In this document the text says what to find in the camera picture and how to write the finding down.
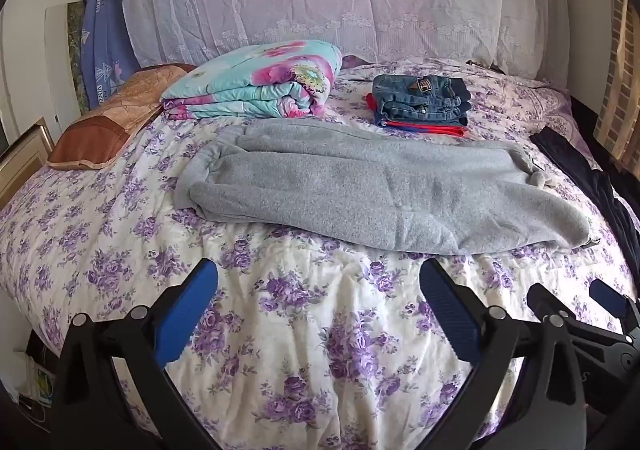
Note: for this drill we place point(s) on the green patterned board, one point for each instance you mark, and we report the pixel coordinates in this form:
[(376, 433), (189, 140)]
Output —
[(72, 60)]

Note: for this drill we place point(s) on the light printed bag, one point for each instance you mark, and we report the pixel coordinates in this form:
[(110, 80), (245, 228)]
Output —
[(37, 380)]

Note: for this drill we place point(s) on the folded red garment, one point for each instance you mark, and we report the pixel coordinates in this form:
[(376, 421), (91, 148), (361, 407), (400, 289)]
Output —
[(440, 130)]

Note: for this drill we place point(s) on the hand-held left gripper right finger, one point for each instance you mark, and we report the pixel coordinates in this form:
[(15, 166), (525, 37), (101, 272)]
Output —
[(447, 312)]

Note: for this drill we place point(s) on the grey fleece pants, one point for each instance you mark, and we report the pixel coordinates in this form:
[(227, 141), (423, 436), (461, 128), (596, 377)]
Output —
[(380, 190)]

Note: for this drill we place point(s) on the folded blue garment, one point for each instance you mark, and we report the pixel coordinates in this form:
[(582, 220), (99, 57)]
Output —
[(400, 127)]

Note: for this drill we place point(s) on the dark garment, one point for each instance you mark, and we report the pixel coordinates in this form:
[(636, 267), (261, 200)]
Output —
[(585, 170)]

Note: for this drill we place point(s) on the blue printed cloth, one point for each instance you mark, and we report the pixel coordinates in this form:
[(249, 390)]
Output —
[(105, 35)]

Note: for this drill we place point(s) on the folded blue jeans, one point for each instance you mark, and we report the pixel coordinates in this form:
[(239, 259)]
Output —
[(420, 98)]

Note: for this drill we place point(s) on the brown satin pillow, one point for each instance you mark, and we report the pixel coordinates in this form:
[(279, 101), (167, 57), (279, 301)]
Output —
[(115, 120)]

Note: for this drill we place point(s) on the bed with purple floral bedspread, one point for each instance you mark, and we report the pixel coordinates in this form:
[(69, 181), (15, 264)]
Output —
[(300, 330)]

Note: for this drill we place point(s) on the folded floral quilt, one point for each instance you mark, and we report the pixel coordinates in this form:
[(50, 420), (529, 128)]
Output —
[(260, 78)]

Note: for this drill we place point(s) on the beige patterned curtain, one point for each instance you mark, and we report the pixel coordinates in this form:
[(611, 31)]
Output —
[(622, 80)]

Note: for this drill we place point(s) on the framed picture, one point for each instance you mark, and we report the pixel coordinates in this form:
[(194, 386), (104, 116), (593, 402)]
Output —
[(22, 158)]

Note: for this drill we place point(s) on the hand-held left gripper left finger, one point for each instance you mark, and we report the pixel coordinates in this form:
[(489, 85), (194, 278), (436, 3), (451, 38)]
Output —
[(187, 312)]

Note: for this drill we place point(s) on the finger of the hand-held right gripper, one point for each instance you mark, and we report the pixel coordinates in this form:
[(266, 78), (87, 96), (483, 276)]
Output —
[(547, 302), (611, 301)]

